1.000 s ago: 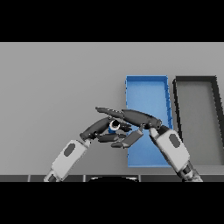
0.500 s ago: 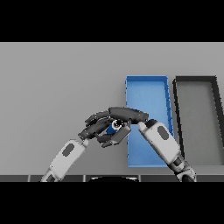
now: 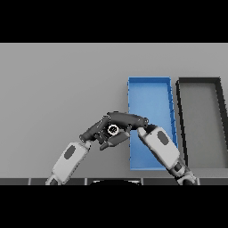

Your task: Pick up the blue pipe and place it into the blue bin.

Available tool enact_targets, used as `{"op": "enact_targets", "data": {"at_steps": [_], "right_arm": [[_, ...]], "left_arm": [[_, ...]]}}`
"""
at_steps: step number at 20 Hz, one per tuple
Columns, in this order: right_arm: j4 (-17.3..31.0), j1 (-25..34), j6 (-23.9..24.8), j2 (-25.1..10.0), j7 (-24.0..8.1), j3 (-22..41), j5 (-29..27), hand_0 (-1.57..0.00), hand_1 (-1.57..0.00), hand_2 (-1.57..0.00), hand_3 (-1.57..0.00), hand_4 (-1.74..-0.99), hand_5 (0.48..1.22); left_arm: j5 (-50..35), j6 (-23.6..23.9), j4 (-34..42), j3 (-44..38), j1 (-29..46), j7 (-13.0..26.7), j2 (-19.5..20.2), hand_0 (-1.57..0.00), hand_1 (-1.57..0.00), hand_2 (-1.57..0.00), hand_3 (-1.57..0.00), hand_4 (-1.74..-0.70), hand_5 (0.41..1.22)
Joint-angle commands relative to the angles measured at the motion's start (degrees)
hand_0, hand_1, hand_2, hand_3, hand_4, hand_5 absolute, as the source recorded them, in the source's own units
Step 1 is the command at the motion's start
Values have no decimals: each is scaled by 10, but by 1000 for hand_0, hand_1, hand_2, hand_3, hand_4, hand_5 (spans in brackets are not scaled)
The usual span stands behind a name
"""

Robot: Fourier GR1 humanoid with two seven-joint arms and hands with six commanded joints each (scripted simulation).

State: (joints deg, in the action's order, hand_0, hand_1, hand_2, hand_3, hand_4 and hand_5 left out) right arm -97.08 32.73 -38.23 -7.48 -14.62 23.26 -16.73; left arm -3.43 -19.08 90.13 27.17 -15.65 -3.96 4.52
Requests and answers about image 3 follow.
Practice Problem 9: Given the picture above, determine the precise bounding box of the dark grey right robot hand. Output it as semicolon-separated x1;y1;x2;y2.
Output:
99;111;150;151

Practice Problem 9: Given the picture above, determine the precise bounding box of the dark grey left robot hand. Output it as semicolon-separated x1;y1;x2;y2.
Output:
78;115;112;144

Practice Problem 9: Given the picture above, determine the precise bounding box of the blue bin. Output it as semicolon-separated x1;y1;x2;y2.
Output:
126;76;179;171

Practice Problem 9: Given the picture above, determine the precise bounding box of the dark grey bin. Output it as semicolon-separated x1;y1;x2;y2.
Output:
175;77;228;169

